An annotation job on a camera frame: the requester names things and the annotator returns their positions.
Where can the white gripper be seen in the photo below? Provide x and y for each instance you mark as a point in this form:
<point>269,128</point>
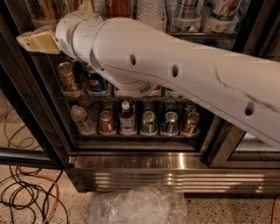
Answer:
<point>63,34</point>

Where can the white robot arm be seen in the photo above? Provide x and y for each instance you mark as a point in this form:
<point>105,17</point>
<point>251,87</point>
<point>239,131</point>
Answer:
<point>133,56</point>

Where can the gold tall can top shelf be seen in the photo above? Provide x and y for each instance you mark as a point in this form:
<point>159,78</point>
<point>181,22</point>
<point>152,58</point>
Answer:
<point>47,9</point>

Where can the gold brown can front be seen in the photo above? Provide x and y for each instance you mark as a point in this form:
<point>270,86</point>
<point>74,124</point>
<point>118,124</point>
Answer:
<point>68,77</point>

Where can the orange can top shelf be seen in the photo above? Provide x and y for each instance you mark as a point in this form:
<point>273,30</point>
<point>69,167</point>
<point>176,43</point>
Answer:
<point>118,8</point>

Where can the blue pepsi can front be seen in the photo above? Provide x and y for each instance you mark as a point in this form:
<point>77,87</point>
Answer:
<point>95,81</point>

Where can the red can bottom front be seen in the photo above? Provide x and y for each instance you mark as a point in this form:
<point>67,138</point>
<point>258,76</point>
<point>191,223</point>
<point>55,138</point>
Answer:
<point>106,122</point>

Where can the open glass fridge door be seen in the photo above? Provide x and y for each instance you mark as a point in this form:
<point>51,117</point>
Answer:
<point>27,96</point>

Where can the silver can top shelf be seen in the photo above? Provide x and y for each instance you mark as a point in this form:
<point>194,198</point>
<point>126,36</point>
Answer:
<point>186,8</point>

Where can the green soda can front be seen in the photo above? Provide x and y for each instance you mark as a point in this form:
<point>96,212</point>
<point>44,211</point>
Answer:
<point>173,94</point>

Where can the green can bottom front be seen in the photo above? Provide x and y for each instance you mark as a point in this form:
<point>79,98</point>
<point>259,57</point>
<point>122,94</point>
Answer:
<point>148,122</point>

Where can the blue can bottom front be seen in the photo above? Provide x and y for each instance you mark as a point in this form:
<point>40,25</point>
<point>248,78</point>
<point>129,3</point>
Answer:
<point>169,124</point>

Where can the stainless steel fridge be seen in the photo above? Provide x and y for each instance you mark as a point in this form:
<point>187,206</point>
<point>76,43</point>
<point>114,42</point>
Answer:
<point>219,158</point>

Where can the white green can top right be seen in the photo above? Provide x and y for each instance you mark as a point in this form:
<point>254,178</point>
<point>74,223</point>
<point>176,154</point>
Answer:
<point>224,10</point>

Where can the copper can bottom front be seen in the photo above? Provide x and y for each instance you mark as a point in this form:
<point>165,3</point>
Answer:
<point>191,123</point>

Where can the clear water bottle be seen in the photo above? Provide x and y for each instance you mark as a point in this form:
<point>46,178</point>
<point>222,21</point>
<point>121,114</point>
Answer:
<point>82,121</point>

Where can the dark juice bottle white cap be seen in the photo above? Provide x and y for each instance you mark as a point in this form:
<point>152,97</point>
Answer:
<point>126,118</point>

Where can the clear plastic bag bin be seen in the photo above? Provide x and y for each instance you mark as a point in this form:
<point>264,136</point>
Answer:
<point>148,204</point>

